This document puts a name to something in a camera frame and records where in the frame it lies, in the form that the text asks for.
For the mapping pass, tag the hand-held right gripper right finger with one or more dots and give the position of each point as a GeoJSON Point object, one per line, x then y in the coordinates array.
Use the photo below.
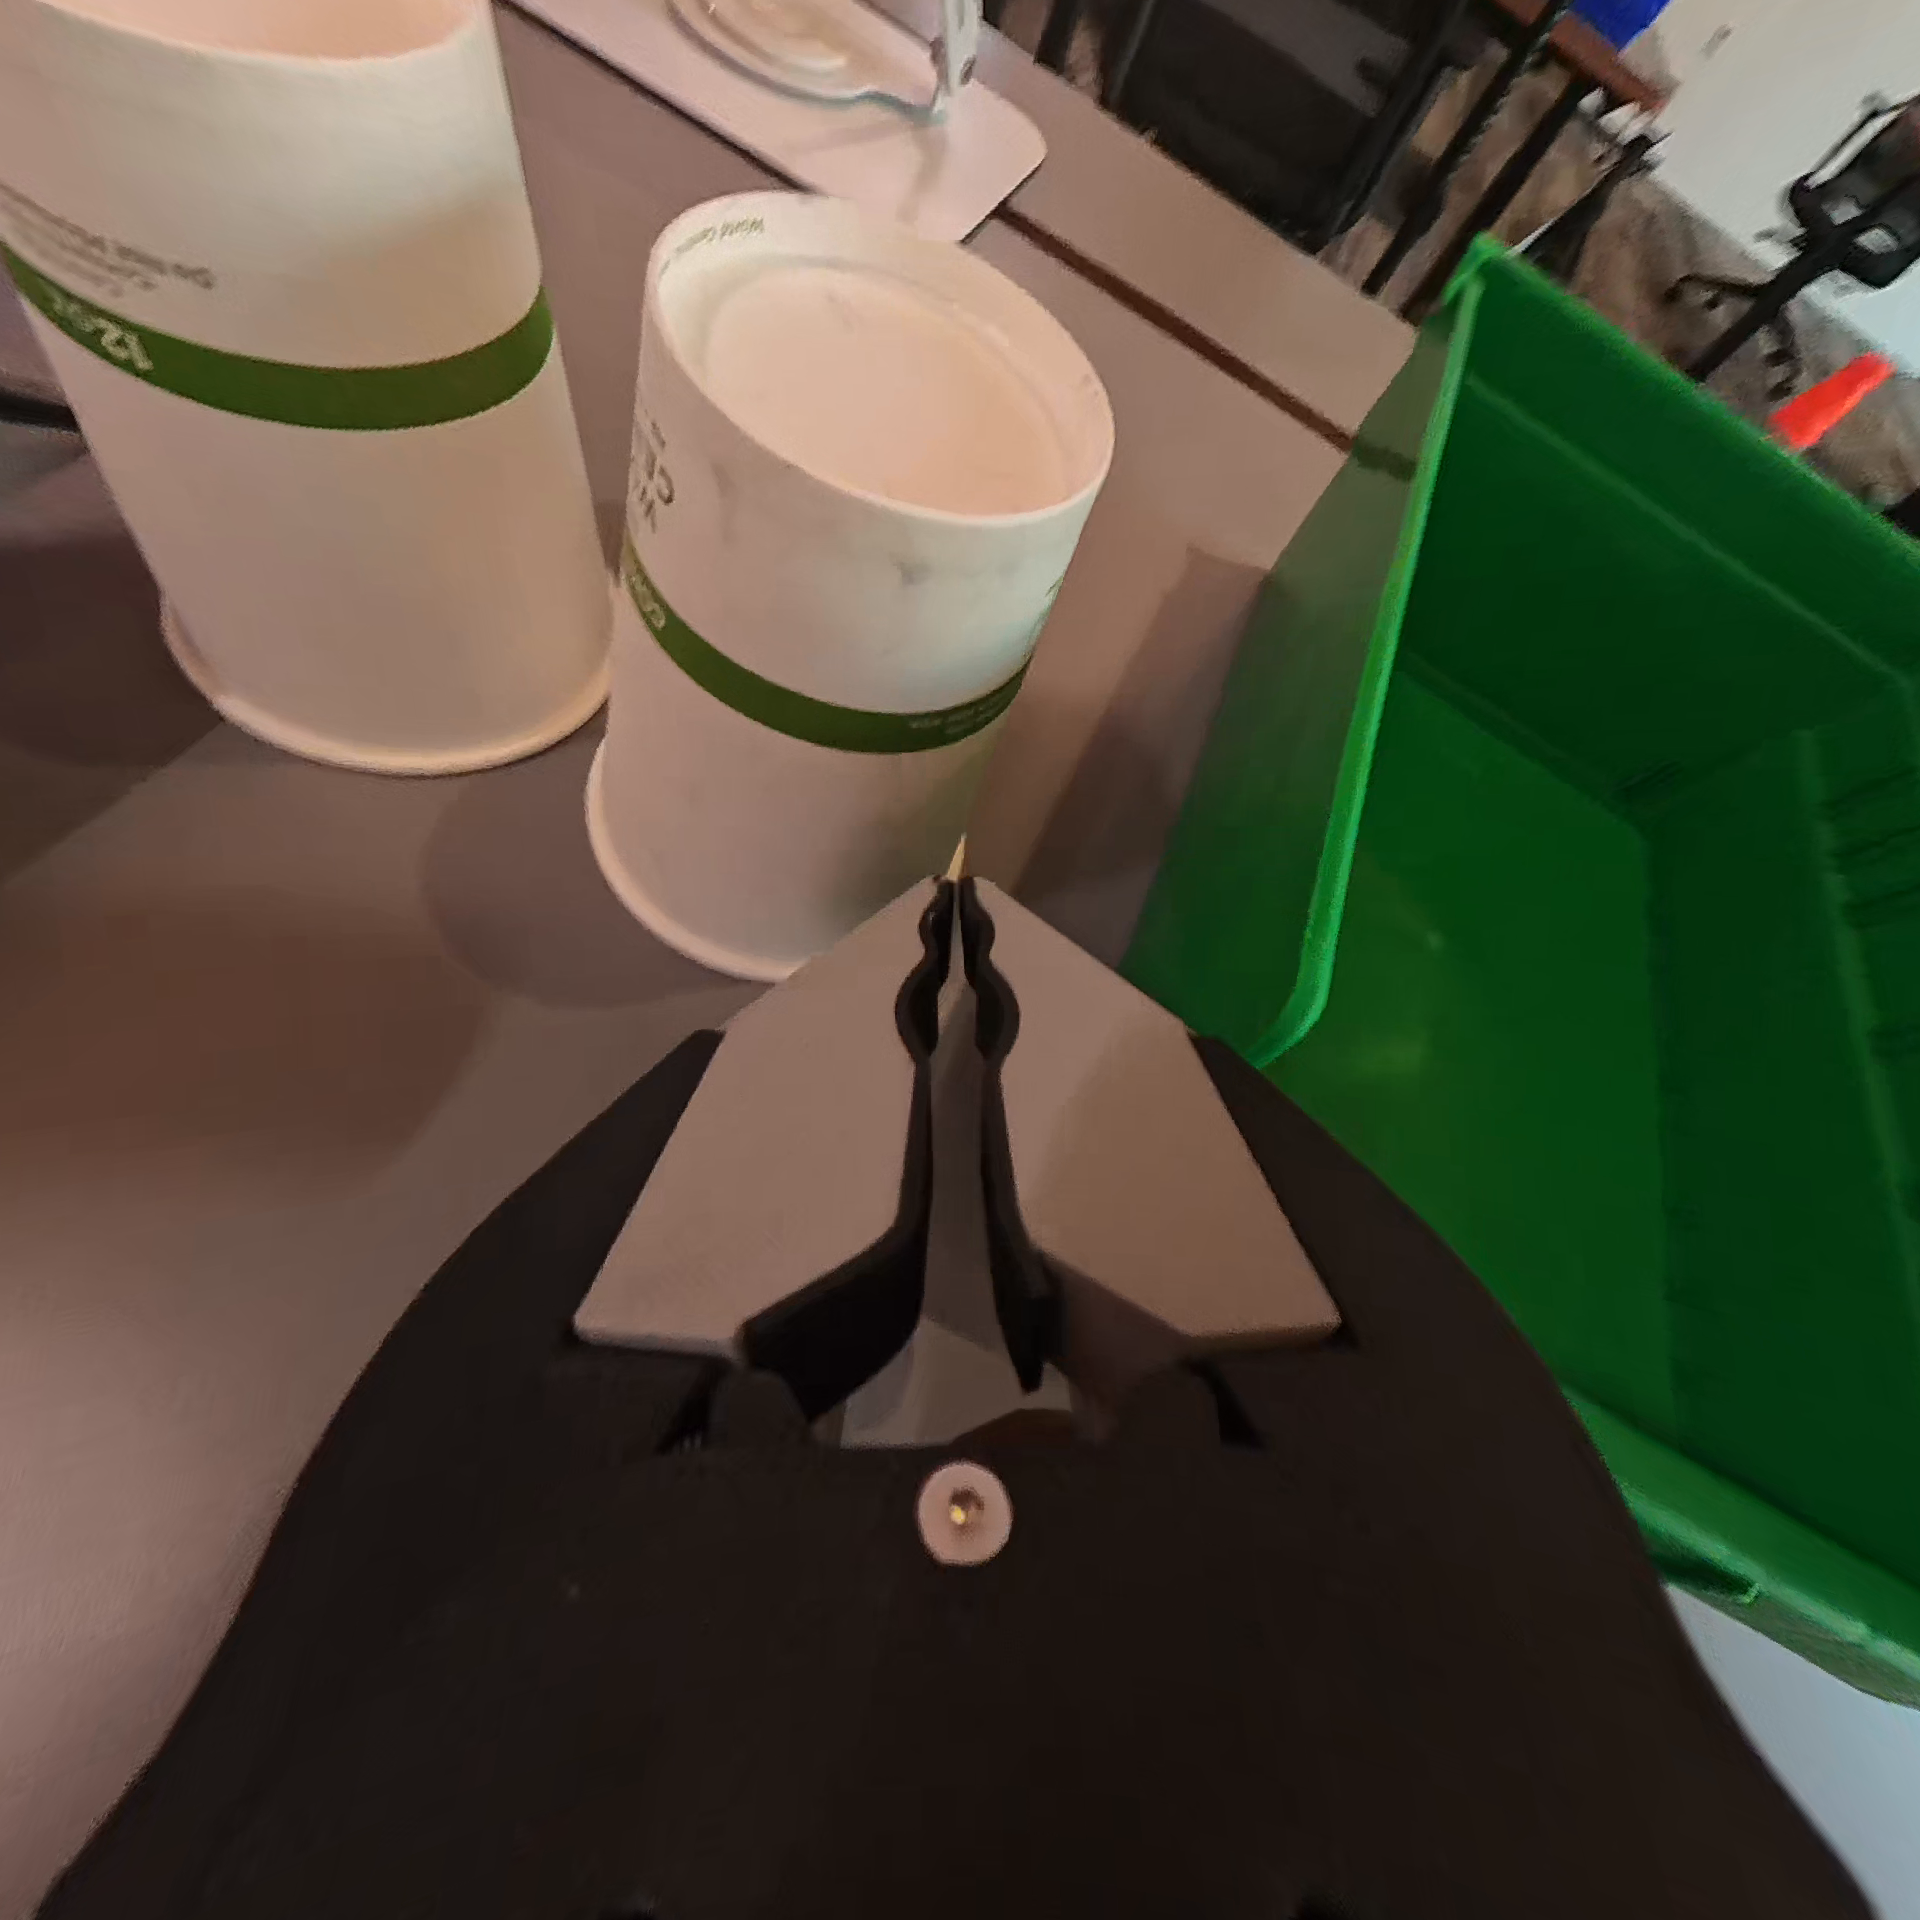
{"type": "Point", "coordinates": [1153, 1185]}

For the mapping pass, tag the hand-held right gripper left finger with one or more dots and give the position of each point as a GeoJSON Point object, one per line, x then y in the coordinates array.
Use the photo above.
{"type": "Point", "coordinates": [750, 1185]}

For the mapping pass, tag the white paper cup green band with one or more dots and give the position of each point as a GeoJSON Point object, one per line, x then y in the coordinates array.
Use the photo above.
{"type": "Point", "coordinates": [332, 555]}
{"type": "Point", "coordinates": [842, 598]}

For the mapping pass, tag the green plastic bin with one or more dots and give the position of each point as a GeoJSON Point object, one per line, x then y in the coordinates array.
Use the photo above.
{"type": "Point", "coordinates": [1518, 898]}

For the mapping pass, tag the orange traffic cone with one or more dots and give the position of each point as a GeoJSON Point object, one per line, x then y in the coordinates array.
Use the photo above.
{"type": "Point", "coordinates": [1832, 400]}

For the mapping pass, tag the wooden desk with black legs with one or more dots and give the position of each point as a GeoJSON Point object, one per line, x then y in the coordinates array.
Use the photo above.
{"type": "Point", "coordinates": [1593, 77]}

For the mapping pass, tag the black office chair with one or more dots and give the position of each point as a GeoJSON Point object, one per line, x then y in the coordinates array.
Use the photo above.
{"type": "Point", "coordinates": [1854, 210]}

